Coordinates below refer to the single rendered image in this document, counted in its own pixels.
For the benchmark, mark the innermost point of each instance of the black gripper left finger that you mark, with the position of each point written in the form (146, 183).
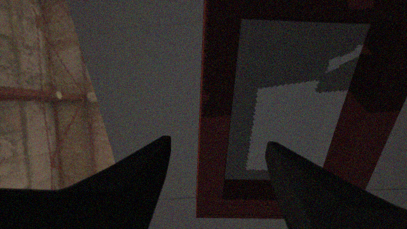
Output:
(123, 196)

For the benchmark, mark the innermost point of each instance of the grey flat board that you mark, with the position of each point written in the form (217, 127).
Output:
(144, 59)

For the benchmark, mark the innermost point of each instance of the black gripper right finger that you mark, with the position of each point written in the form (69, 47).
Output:
(311, 197)

